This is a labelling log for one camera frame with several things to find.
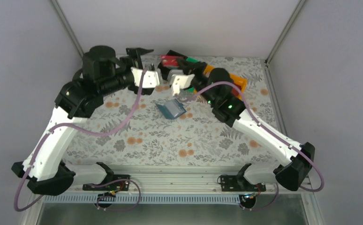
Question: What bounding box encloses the aluminium frame rail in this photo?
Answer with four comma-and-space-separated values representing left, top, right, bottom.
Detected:
34, 166, 314, 195

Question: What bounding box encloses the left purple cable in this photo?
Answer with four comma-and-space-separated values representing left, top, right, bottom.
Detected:
14, 67, 150, 213

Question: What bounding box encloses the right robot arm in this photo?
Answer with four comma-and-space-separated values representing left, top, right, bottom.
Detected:
158, 57, 315, 191

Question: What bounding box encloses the slotted grey cable duct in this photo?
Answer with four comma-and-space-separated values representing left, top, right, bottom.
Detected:
44, 193, 253, 205

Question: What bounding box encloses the green storage bin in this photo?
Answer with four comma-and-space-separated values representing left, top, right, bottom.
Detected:
186, 57, 200, 63

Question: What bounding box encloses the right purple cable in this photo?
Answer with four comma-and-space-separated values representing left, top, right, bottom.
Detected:
176, 81, 325, 212

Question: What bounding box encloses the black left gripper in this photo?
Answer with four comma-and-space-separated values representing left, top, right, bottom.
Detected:
99, 47, 153, 97

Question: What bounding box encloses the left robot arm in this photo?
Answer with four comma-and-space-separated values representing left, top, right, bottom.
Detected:
12, 45, 159, 196

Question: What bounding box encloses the black storage bin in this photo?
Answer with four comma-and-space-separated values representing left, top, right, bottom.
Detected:
166, 50, 188, 59

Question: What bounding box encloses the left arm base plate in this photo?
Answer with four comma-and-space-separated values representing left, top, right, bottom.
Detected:
82, 174, 130, 192

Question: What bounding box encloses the yellow bin with white cards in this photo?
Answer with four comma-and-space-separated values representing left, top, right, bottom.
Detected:
204, 65, 215, 77

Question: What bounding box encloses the yellow bin with red cards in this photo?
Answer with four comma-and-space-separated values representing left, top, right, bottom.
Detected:
230, 74, 248, 99

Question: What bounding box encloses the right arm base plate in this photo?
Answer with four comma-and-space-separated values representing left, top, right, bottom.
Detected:
217, 174, 266, 192

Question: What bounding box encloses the purple cable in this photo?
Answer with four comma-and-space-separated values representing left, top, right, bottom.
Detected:
176, 81, 325, 212
14, 67, 150, 213

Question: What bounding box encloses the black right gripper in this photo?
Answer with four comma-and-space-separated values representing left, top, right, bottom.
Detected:
176, 57, 218, 105

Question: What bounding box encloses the blue leather card holder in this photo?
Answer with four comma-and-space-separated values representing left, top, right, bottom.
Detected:
156, 98, 186, 120

